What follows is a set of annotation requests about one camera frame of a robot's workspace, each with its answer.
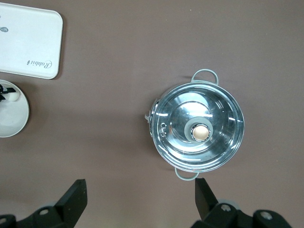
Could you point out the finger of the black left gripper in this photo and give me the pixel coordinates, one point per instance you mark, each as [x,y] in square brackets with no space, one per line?
[7,90]
[2,97]

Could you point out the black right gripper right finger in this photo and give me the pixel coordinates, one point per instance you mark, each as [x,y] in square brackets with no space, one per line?
[209,209]

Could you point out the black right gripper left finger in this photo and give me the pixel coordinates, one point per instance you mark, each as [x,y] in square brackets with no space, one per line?
[69,204]

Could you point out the small white steamed bun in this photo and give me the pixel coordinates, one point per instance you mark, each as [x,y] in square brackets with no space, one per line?
[13,96]

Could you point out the cream round plate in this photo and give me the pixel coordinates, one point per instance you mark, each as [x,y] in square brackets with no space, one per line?
[14,118]

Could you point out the cream rabbit print tray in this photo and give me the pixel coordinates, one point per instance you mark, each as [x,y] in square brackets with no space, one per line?
[28,42]

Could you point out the glass pot lid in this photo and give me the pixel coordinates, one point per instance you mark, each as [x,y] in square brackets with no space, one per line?
[180,133]

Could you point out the brown table cover mat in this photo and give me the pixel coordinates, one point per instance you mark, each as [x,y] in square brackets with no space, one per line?
[107,130]

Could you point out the steel electric cooking pot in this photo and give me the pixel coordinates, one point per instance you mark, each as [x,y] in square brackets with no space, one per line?
[204,72]

